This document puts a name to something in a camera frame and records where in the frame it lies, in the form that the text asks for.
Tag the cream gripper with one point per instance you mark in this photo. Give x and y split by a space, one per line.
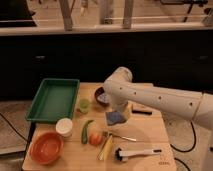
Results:
126 112

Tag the blue sponge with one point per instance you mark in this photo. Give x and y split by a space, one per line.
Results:
114 117

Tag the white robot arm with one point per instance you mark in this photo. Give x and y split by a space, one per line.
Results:
190 105

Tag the dark brown sponge block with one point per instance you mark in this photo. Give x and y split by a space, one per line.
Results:
136 109

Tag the green plastic cup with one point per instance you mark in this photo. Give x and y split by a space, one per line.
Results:
84 105

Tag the grey cloth in bowl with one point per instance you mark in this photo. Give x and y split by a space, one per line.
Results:
104 98

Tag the metal fork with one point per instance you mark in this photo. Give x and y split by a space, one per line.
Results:
106 133

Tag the dark brown bowl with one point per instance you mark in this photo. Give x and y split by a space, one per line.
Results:
98 92

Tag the black white dish brush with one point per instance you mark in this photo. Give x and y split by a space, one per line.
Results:
124 155

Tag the yellow corn toy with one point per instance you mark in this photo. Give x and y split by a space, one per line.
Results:
103 155

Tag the green pepper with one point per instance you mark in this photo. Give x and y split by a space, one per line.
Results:
84 136

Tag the white lidded container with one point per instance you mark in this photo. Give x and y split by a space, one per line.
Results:
64 127

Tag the green plastic tray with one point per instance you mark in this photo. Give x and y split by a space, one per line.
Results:
54 100

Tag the orange bowl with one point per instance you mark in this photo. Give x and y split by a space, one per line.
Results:
46 148

